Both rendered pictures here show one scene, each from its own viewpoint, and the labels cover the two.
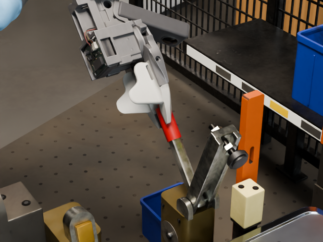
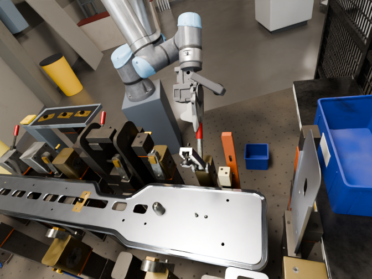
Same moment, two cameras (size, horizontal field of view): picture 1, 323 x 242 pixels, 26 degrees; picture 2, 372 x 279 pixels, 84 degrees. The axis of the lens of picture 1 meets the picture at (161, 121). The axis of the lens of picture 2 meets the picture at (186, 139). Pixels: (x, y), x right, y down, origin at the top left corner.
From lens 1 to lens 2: 0.71 m
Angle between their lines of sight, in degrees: 49
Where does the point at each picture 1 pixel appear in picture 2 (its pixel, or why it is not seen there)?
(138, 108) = not seen: hidden behind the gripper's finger
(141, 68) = (189, 105)
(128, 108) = not seen: hidden behind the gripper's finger
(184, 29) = (220, 90)
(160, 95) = (192, 119)
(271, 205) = not seen: hidden behind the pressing
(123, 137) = (275, 113)
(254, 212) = (225, 182)
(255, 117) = (228, 144)
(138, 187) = (261, 137)
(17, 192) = (143, 136)
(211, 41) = (306, 84)
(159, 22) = (208, 84)
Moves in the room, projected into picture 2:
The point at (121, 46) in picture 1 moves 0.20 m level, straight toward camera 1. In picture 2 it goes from (183, 93) to (135, 133)
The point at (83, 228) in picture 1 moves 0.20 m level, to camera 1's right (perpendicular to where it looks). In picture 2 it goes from (150, 158) to (188, 189)
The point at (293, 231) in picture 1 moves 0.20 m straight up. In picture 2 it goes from (239, 199) to (232, 158)
